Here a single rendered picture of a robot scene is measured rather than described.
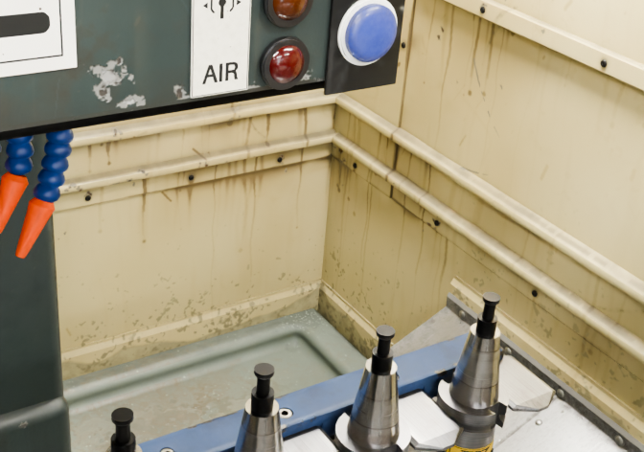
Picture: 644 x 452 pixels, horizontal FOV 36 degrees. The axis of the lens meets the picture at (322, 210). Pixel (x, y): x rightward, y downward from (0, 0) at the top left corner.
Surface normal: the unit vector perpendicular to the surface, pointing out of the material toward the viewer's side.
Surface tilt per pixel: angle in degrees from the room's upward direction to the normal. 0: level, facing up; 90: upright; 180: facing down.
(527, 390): 0
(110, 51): 90
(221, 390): 0
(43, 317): 90
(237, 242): 90
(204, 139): 90
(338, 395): 0
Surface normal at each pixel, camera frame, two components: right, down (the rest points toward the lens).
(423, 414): 0.07, -0.88
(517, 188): -0.84, 0.18
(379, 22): 0.55, 0.38
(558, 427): -0.27, -0.72
